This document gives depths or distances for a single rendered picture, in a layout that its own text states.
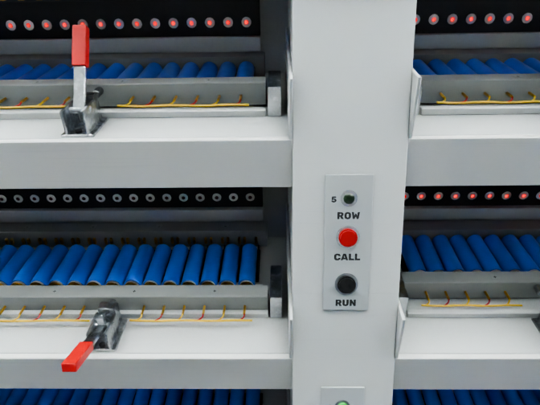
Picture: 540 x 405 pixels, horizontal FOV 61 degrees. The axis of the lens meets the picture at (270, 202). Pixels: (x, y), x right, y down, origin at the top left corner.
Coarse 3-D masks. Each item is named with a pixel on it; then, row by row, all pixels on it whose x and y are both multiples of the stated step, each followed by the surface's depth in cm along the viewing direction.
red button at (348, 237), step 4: (348, 228) 39; (340, 232) 39; (344, 232) 38; (348, 232) 38; (352, 232) 38; (340, 236) 39; (344, 236) 39; (348, 236) 39; (352, 236) 39; (356, 236) 39; (340, 240) 39; (344, 240) 39; (348, 240) 39; (352, 240) 39; (356, 240) 39; (344, 244) 39; (348, 244) 39; (352, 244) 39
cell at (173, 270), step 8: (176, 248) 53; (184, 248) 54; (176, 256) 52; (184, 256) 53; (168, 264) 51; (176, 264) 51; (184, 264) 52; (168, 272) 50; (176, 272) 50; (168, 280) 49; (176, 280) 49
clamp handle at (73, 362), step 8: (96, 320) 43; (104, 320) 43; (96, 328) 43; (104, 328) 43; (88, 336) 41; (96, 336) 41; (80, 344) 39; (88, 344) 39; (72, 352) 38; (80, 352) 38; (88, 352) 39; (64, 360) 37; (72, 360) 37; (80, 360) 37; (64, 368) 36; (72, 368) 36
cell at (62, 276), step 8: (72, 248) 53; (80, 248) 54; (72, 256) 52; (80, 256) 53; (64, 264) 51; (72, 264) 52; (56, 272) 50; (64, 272) 50; (72, 272) 51; (56, 280) 49; (64, 280) 49
